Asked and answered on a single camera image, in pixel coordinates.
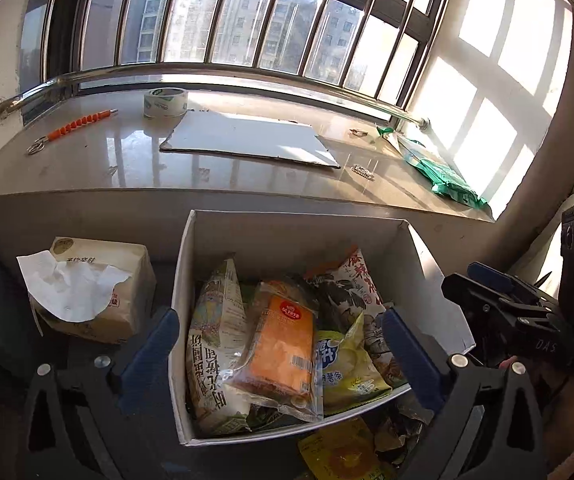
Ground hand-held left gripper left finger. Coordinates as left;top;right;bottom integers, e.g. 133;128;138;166
19;307;180;480

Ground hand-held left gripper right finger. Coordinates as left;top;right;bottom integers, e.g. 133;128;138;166
381;307;549;480

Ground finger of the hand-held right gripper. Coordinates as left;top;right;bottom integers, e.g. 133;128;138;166
468;261;560;307
441;274;518;333

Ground yellow-green chip bag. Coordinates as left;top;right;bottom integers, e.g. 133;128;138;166
314;312;393;416

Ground white beige snack bag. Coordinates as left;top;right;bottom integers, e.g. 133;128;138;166
185;258;253;436

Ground dark snack packet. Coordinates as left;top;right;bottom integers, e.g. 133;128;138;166
374;400;435;466

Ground red-white printed snack bag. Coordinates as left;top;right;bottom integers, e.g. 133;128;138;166
304;247;410;388

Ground clear orange snack packet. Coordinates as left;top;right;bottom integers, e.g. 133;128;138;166
227;280;324;421

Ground white cardboard box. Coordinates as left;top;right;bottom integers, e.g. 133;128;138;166
168;210;477;447

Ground person's right hand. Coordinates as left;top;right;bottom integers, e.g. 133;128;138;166
500;356;574;480

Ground beige tissue pack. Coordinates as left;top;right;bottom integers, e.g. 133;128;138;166
16;236;157;345

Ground green plastic packet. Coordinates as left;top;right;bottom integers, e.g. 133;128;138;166
377;125;488;211

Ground yellow snack packet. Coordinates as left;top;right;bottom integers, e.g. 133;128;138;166
297;417;393;480

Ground white flat board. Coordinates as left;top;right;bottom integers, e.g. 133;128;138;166
159;110;341;170

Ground orange beaded tool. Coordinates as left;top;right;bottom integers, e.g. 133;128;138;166
27;109;118;155

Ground clear tape roll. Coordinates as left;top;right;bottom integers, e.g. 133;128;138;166
142;87;189;119

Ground steel handrail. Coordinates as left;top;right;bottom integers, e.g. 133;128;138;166
0;67;430;128

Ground steel window guard bars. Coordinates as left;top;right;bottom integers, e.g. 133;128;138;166
42;0;458;111

